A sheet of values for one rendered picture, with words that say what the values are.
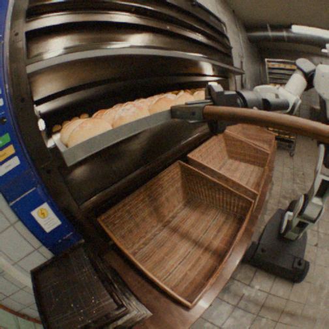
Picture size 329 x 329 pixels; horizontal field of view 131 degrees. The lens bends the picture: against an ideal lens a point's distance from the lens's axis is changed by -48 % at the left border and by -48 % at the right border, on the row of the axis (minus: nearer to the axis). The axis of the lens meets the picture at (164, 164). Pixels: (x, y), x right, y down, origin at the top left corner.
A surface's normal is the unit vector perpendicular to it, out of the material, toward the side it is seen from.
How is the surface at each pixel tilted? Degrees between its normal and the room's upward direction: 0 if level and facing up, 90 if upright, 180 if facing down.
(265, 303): 0
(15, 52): 90
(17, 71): 90
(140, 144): 70
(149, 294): 0
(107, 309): 0
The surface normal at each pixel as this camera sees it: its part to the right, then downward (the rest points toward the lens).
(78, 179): 0.61, -0.08
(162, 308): -0.17, -0.86
